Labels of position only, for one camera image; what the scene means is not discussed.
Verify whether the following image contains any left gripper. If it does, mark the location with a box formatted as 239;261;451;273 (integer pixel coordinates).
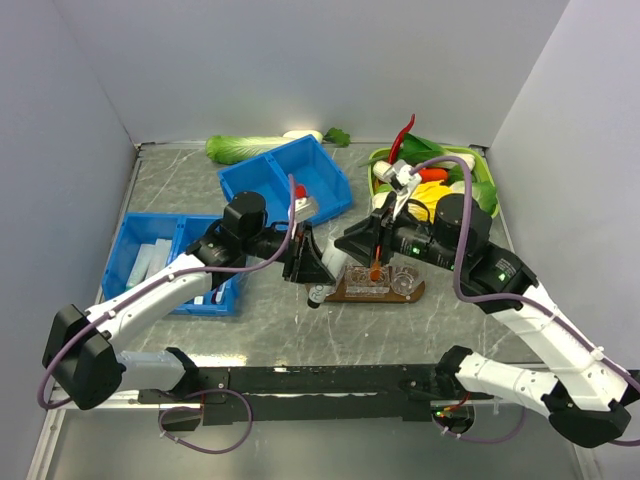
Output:
242;220;336;286

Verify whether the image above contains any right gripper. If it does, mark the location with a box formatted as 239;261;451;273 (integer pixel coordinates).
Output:
333;190;464;271

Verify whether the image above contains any orange toothpaste tube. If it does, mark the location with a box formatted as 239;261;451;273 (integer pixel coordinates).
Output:
369;245;383;282

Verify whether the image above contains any clear plastic tray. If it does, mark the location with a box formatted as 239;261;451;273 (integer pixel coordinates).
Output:
343;266;391;298

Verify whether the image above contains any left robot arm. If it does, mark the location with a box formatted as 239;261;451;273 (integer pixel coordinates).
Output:
43;191;335;410

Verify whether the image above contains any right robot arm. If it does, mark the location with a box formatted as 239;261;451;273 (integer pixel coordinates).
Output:
335;194;639;448

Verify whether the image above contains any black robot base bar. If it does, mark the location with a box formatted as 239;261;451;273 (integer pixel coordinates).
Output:
138;364;467;426

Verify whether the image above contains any wooden oval tray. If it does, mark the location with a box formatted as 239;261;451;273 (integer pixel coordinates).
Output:
325;280;426;304

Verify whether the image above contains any white corn toy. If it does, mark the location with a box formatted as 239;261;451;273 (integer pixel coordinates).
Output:
372;160;395;183

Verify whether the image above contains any blue bin with cups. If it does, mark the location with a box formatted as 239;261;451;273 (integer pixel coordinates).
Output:
218;136;353;225

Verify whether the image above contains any yellow napa cabbage toy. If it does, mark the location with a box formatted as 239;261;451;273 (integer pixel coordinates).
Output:
408;182;453;221

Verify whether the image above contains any red chili pepper toy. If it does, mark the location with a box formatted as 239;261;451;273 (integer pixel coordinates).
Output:
388;114;415;165

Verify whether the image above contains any orange carrot toy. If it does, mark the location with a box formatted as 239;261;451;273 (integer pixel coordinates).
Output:
419;167;449;183

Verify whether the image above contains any green vegetable basket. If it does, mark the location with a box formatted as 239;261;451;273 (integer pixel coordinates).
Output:
366;144;500;218

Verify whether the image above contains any green bok choy toy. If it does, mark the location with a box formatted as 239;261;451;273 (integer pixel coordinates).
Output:
360;133;476;170

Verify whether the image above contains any green leaf toy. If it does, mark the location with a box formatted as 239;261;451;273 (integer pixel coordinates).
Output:
323;127;351;148

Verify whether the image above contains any white radish toy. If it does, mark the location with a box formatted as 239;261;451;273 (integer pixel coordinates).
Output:
282;130;324;142

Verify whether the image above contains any green white cabbage toy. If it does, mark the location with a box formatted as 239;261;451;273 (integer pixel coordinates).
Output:
471;181;498;217

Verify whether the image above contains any green napa cabbage toy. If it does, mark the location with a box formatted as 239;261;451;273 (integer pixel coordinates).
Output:
205;135;294;165

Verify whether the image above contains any blue bin with toiletries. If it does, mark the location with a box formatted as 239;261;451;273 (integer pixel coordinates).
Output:
101;212;240;317

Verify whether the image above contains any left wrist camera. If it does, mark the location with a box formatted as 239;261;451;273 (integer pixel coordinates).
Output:
288;185;319;223

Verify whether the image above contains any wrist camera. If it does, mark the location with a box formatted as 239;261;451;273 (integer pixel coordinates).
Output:
385;160;421;220
288;185;319;223

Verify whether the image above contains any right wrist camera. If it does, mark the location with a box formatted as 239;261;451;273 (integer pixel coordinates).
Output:
385;160;421;220

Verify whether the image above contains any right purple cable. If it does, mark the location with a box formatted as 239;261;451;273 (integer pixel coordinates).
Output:
409;155;640;446

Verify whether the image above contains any aluminium rail frame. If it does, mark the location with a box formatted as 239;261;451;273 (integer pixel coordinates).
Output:
27;142;599;480

